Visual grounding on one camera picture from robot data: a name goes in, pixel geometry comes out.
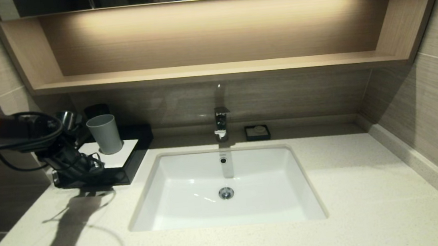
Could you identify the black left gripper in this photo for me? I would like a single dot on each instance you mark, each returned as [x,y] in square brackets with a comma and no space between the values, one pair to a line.
[76,165]

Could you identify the black box drawer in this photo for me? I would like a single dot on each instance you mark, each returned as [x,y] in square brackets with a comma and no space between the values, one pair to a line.
[119,176]

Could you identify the grey plastic cup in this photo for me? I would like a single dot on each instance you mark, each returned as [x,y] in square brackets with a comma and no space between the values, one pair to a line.
[104,135]

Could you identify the black box with white top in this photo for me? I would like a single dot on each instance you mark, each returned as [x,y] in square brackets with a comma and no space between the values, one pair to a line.
[122,158]

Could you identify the black cup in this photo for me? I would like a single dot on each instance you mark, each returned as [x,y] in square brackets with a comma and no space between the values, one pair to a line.
[97,109]

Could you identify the white sink basin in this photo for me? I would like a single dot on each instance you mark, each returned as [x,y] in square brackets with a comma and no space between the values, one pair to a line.
[194,197]

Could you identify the chrome sink drain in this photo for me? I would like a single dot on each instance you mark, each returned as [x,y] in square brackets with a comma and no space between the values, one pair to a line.
[226,193]

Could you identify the chrome faucet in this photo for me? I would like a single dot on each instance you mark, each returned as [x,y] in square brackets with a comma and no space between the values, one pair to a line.
[221,122]

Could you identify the black soap dish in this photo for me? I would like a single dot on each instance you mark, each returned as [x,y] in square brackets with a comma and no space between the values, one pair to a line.
[249,137]

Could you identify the small round soap bar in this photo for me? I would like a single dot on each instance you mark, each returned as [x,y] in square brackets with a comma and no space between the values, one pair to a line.
[259,129]

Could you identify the wooden wall shelf niche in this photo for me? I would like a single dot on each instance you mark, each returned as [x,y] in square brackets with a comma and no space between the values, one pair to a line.
[214,70]

